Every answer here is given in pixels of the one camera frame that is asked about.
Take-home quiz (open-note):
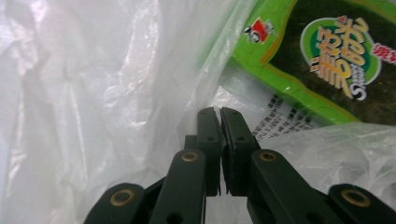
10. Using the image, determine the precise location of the translucent white plastic bag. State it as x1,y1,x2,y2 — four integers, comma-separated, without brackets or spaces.
0,0,396,224

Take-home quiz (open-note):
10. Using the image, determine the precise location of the green snack packet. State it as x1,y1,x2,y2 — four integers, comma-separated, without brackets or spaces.
228,0,396,127

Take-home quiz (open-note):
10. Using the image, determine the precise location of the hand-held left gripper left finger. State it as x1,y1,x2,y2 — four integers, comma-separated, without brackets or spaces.
183,106,223,198

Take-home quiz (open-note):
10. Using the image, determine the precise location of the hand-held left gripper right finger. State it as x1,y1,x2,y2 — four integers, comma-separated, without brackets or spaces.
219,106,262,198

